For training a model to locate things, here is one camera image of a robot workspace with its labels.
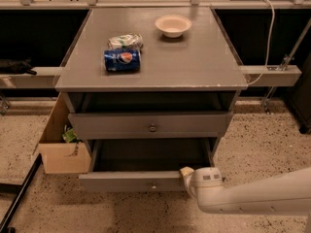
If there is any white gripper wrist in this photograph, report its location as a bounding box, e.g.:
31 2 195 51
180 167 197 199

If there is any grey drawer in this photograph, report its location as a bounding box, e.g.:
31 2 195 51
68 113 233 140
79 138 218 192

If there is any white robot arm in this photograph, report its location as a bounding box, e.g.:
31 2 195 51
180 167 311 233

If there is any grey top drawer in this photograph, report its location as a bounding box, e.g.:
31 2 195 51
68 113 233 140

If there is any grey drawer cabinet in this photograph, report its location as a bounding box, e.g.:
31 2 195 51
56 7 247 191

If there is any green packet in box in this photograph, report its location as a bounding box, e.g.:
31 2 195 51
62 128 80 143

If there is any brown cardboard box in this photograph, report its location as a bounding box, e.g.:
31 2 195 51
38 94 91 174

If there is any blue pepsi can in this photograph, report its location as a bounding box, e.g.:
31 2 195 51
104 49 140 72

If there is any crushed green white can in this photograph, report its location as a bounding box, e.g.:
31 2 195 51
108 33 144 50

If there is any white paper bowl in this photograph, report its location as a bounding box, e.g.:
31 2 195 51
155 15 191 38

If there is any black metal floor bar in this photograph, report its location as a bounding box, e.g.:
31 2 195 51
0 154 42 233

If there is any white cable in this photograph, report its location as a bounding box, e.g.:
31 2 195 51
248 0 277 86

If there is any black object on rail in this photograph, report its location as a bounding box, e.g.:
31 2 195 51
0 59 37 75

